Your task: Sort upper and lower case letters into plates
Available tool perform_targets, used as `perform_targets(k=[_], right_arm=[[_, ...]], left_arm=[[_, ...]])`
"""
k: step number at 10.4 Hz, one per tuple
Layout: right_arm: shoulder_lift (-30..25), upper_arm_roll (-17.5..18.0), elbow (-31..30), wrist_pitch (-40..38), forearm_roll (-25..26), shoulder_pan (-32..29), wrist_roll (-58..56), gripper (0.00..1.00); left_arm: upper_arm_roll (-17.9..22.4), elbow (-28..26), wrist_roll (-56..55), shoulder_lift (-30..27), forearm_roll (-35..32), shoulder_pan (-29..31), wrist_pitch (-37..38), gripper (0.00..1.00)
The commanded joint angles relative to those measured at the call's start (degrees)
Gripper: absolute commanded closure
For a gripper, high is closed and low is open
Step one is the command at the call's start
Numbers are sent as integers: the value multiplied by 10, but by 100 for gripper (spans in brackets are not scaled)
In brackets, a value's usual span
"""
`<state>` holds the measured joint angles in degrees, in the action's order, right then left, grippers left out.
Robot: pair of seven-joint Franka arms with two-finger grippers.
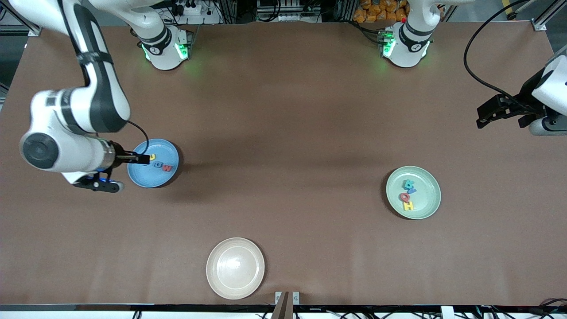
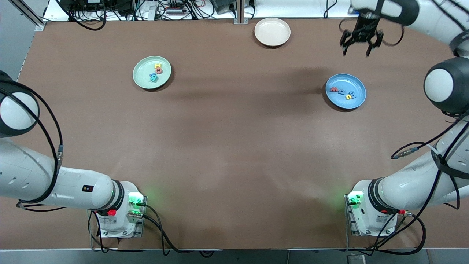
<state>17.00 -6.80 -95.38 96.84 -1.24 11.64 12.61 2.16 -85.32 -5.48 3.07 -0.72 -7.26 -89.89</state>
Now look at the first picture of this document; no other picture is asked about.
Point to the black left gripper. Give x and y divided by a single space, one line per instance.
526 96

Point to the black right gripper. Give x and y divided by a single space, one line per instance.
119 155

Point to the blue foam letter a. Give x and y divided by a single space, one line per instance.
157 164

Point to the red foam letter w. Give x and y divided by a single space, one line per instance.
167 168

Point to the teal foam letter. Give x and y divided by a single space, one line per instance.
408 184

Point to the red foam letter Q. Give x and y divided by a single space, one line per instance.
404 197

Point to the yellow foam letter H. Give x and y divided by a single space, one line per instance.
408 206

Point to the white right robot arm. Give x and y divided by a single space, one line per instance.
66 150

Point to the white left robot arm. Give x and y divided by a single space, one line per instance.
409 44

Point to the blue plate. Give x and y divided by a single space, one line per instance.
165 148

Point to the light green plate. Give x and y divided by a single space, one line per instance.
427 195

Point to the beige plate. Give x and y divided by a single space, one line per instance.
235 268

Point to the orange objects pile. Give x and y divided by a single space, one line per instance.
376 11

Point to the white power strip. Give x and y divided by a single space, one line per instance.
188 9

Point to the brown wedge bar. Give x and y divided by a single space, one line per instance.
283 310

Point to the aluminium frame post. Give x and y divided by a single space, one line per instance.
539 25

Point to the small metal table bracket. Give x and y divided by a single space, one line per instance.
296 298

